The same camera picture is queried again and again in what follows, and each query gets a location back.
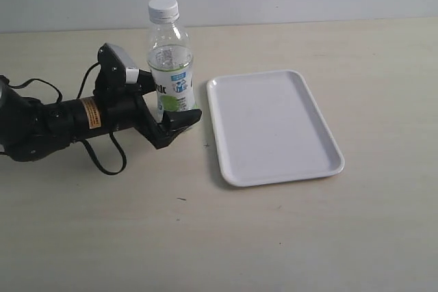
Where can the white bottle cap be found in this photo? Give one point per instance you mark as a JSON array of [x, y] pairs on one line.
[[163, 9]]

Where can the clear plastic drink bottle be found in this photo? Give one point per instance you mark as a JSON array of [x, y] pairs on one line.
[[170, 60]]

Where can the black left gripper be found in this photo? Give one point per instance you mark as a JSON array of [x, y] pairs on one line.
[[124, 108]]

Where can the white plastic tray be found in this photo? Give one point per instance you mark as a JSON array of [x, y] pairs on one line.
[[269, 129]]

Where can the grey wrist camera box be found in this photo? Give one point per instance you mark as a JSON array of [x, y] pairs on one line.
[[117, 69]]

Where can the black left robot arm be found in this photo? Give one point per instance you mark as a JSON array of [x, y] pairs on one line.
[[32, 130]]

